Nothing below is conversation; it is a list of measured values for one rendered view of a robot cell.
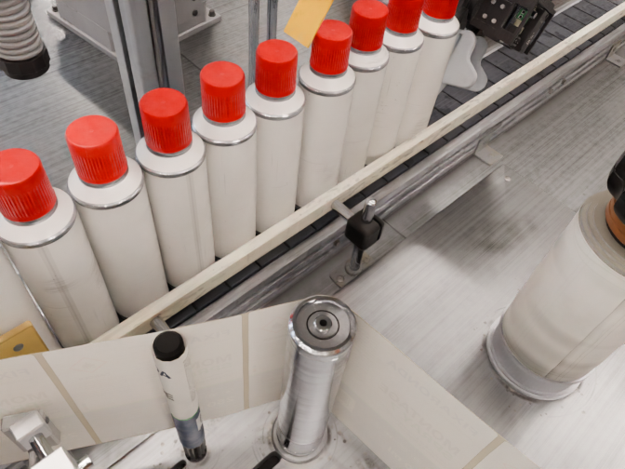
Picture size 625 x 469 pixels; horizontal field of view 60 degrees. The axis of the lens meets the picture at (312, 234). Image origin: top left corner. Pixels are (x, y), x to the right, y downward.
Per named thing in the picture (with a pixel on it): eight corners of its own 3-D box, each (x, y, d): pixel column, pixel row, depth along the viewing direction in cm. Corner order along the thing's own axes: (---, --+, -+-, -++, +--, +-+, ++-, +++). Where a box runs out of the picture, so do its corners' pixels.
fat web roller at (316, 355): (297, 476, 42) (322, 378, 27) (259, 432, 44) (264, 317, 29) (338, 437, 44) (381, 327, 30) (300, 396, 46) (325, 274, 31)
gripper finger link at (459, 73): (446, 120, 62) (493, 44, 58) (407, 94, 64) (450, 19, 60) (456, 121, 64) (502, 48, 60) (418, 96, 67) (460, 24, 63)
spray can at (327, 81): (312, 221, 58) (337, 54, 42) (278, 194, 60) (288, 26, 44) (343, 196, 61) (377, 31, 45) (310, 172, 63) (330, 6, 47)
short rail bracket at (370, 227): (353, 286, 60) (372, 216, 50) (334, 269, 61) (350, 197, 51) (373, 271, 61) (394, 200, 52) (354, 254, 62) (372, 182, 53)
